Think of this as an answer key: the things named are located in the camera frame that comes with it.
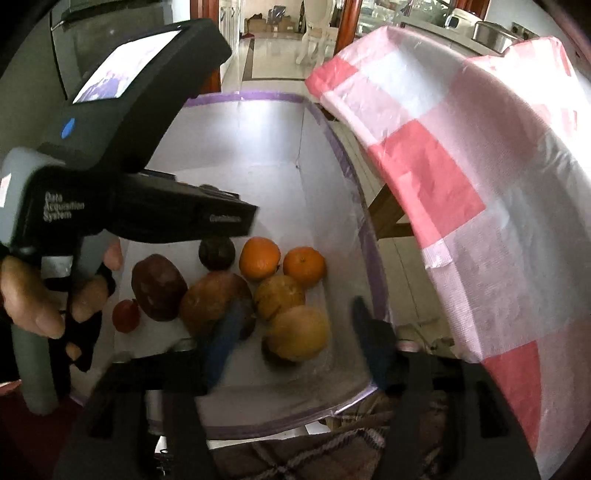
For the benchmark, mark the white chair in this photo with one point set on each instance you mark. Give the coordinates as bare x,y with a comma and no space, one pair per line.
316,18

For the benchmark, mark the wooden door frame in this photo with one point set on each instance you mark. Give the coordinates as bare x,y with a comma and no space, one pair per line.
348,27

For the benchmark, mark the white kitchen cabinet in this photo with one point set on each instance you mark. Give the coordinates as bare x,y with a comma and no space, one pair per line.
438,33

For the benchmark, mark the dark red pomegranate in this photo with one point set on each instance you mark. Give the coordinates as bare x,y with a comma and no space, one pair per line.
158,286

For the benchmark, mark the wall socket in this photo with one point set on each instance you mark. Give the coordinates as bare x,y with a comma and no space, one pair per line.
521,30

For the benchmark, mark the white countertop appliance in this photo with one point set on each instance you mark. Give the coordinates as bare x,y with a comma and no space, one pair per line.
461,18

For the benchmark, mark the brown pomegranate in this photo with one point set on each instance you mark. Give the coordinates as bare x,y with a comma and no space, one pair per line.
207,300

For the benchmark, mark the striped yellow pepino melon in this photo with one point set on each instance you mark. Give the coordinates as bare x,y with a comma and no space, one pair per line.
300,332
279,295

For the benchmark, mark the person's left hand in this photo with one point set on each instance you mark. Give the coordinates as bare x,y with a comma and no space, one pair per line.
27,304

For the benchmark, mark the dark red cloth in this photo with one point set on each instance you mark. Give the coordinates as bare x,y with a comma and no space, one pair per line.
27,438

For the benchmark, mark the steel pot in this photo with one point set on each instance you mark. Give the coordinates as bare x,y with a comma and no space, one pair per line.
491,36

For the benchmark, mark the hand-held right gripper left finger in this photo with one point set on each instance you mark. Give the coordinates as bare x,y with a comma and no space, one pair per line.
226,337

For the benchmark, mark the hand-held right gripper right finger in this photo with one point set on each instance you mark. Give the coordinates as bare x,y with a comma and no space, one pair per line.
374,341

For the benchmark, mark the small orange tangerine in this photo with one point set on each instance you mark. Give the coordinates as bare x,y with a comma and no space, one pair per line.
304,266
259,258

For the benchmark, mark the wooden table leg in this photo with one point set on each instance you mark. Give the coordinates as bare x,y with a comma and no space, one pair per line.
388,212

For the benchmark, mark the brown cardboard box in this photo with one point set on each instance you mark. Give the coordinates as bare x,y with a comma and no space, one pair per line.
256,22

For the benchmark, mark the red tomato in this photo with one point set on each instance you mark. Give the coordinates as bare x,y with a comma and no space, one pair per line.
125,316

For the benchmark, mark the white box with purple edge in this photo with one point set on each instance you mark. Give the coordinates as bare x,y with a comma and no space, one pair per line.
258,161

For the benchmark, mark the dark purple passion fruit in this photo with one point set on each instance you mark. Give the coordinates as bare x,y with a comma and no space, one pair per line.
216,254

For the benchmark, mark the red white checkered tablecloth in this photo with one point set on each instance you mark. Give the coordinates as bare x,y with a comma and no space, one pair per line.
461,138

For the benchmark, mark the plaid cloth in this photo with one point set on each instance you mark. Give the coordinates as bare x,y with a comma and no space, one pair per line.
300,452

